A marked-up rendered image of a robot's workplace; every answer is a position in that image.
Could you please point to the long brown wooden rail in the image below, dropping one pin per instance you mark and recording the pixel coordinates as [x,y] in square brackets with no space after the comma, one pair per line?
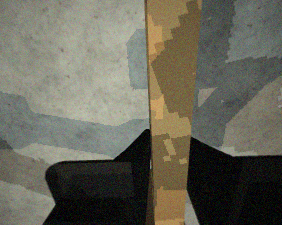
[172,34]

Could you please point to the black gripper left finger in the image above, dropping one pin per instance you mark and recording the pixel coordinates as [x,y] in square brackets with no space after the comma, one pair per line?
[126,176]

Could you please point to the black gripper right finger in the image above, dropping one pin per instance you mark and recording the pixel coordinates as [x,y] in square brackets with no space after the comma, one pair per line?
[217,183]

